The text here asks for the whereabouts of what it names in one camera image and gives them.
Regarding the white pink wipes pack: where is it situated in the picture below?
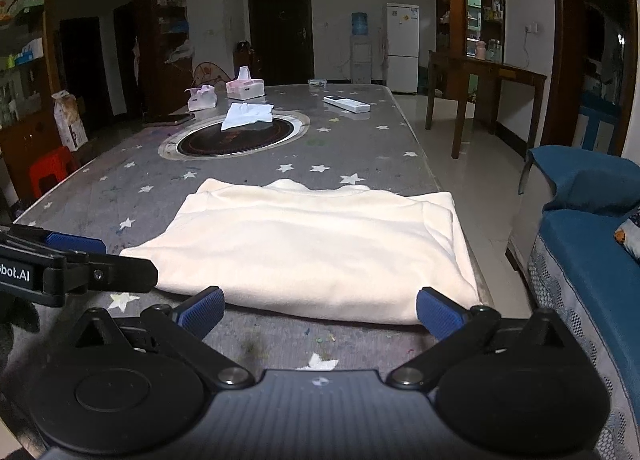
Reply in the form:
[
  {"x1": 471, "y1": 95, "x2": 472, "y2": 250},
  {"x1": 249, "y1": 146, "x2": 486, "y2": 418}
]
[{"x1": 186, "y1": 84, "x2": 218, "y2": 112}]

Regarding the white printed paper bag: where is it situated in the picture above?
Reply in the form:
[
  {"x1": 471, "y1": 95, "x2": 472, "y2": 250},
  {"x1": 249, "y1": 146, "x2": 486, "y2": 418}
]
[{"x1": 52, "y1": 90, "x2": 88, "y2": 152}]

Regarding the gloved left hand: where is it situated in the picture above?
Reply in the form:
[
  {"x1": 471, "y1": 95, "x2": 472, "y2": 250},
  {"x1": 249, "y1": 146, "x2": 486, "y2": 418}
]
[{"x1": 1, "y1": 292, "x2": 41, "y2": 396}]

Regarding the pink white tissue box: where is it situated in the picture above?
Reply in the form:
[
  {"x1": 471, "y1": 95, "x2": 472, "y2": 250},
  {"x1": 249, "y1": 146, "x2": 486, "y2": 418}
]
[{"x1": 226, "y1": 66, "x2": 266, "y2": 102}]

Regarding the small clear plastic box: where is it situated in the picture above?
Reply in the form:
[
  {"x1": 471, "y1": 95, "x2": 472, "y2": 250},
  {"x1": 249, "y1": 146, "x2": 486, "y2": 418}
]
[{"x1": 308, "y1": 79, "x2": 328, "y2": 88}]

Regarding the white remote control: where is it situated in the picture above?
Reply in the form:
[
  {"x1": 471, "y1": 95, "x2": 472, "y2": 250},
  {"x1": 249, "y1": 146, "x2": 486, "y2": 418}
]
[{"x1": 322, "y1": 95, "x2": 371, "y2": 113}]

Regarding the white refrigerator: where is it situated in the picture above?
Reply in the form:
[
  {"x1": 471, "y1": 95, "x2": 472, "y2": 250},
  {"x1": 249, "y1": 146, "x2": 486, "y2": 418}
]
[{"x1": 384, "y1": 3, "x2": 420, "y2": 94}]

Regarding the cream white garment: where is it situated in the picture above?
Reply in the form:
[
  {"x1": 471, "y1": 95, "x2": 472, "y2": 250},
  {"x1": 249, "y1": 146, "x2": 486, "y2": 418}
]
[{"x1": 126, "y1": 178, "x2": 480, "y2": 324}]

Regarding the polka dot play tent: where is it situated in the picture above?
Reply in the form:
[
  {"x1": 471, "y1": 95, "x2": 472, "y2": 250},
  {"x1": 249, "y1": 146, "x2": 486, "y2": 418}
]
[{"x1": 192, "y1": 61, "x2": 231, "y2": 87}]

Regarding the dark wooden display cabinet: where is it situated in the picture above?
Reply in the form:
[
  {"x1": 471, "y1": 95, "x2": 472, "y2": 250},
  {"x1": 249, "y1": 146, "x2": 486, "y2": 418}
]
[{"x1": 1, "y1": 0, "x2": 192, "y2": 201}]

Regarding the blue covered sofa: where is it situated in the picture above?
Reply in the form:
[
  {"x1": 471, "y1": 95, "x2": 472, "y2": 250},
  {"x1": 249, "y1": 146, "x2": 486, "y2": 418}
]
[{"x1": 508, "y1": 146, "x2": 639, "y2": 459}]

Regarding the water dispenser with bottle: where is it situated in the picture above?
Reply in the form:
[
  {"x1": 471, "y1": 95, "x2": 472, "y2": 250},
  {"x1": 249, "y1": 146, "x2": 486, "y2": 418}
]
[{"x1": 349, "y1": 12, "x2": 372, "y2": 84}]

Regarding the white crumpled tissue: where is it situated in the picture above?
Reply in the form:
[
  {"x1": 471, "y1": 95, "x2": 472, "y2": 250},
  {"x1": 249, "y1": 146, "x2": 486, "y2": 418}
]
[{"x1": 221, "y1": 102, "x2": 273, "y2": 131}]

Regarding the patterned cushion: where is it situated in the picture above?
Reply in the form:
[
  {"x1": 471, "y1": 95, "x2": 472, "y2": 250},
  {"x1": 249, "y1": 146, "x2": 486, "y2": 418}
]
[{"x1": 614, "y1": 208, "x2": 640, "y2": 262}]

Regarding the wooden glass cupboard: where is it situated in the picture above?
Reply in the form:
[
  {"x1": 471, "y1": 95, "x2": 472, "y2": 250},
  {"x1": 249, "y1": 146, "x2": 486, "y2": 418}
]
[{"x1": 435, "y1": 0, "x2": 506, "y2": 64}]

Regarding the red plastic stool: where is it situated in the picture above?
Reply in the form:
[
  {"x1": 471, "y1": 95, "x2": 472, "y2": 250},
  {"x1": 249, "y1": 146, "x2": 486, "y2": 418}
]
[{"x1": 28, "y1": 146, "x2": 78, "y2": 199}]

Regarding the round black induction cooktop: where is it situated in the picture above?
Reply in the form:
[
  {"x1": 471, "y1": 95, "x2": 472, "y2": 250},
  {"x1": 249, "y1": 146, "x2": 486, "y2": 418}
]
[{"x1": 157, "y1": 110, "x2": 310, "y2": 161}]

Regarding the dark entrance door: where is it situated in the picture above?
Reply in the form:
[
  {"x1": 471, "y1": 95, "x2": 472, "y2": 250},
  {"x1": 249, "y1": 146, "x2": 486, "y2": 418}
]
[{"x1": 247, "y1": 0, "x2": 314, "y2": 85}]

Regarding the brown wooden side table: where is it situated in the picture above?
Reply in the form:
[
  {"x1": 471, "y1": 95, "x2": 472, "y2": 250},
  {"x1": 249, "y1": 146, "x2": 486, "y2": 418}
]
[{"x1": 424, "y1": 50, "x2": 547, "y2": 159}]

